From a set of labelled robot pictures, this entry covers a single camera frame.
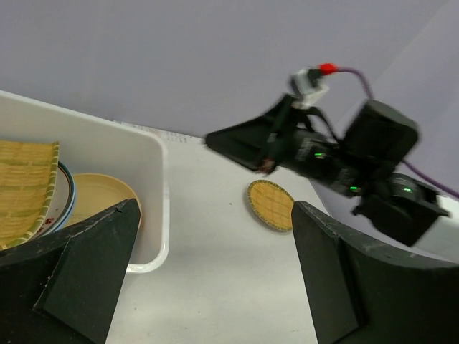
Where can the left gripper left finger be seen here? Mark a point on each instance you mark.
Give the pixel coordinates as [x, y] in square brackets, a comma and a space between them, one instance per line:
[64, 287]

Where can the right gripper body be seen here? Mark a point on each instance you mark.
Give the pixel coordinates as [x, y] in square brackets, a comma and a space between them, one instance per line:
[306, 144]

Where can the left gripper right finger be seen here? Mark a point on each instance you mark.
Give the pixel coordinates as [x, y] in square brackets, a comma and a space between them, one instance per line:
[363, 290]

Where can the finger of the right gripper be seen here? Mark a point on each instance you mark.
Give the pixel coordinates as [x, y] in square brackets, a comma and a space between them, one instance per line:
[248, 144]

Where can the sunburst pattern plate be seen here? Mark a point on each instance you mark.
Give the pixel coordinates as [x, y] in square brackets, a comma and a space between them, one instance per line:
[56, 207]

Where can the green rimmed white plate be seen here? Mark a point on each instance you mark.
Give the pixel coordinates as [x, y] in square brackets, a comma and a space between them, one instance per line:
[71, 199]

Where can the plain yellow plate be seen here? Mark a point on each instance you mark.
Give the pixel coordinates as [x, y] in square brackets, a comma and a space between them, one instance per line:
[97, 192]

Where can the rectangular woven bamboo plate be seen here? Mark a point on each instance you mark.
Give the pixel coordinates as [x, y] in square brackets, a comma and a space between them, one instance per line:
[28, 179]

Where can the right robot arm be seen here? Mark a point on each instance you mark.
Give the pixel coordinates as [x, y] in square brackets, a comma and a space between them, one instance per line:
[412, 210]

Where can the white plastic bin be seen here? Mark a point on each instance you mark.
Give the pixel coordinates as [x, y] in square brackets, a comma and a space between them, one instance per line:
[89, 144]

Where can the round woven bamboo plate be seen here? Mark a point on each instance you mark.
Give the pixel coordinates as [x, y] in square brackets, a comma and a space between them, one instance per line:
[272, 204]

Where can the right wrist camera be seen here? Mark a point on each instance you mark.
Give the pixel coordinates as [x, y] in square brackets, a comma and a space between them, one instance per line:
[307, 87]

